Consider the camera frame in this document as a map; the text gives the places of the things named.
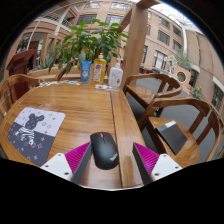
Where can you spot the wooden post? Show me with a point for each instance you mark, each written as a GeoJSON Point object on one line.
{"type": "Point", "coordinates": [136, 43]}

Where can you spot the blue tube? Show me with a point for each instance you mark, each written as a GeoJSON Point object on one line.
{"type": "Point", "coordinates": [86, 71]}

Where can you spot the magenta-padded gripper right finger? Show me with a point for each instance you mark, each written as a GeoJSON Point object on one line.
{"type": "Point", "coordinates": [165, 165]}

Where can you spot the green potted plant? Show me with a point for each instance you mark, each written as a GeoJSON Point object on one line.
{"type": "Point", "coordinates": [90, 38]}

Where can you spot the small white packet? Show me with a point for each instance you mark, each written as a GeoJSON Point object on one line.
{"type": "Point", "coordinates": [101, 87]}

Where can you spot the wooden armchair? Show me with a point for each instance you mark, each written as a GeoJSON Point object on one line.
{"type": "Point", "coordinates": [143, 94]}
{"type": "Point", "coordinates": [20, 80]}
{"type": "Point", "coordinates": [191, 151]}

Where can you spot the black computer mouse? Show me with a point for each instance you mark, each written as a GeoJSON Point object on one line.
{"type": "Point", "coordinates": [104, 151]}

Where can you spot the grey bear-print mouse pad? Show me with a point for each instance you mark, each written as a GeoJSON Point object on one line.
{"type": "Point", "coordinates": [35, 133]}

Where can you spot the yellow liquid bottle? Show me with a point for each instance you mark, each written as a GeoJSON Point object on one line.
{"type": "Point", "coordinates": [99, 70]}

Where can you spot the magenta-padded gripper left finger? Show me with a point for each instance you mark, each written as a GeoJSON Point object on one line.
{"type": "Point", "coordinates": [60, 164]}

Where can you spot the white statue on pedestal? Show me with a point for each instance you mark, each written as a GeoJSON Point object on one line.
{"type": "Point", "coordinates": [172, 64]}

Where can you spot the black notebook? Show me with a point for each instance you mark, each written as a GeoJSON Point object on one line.
{"type": "Point", "coordinates": [171, 136]}

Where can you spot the white pump bottle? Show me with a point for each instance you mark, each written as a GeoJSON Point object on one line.
{"type": "Point", "coordinates": [115, 76]}

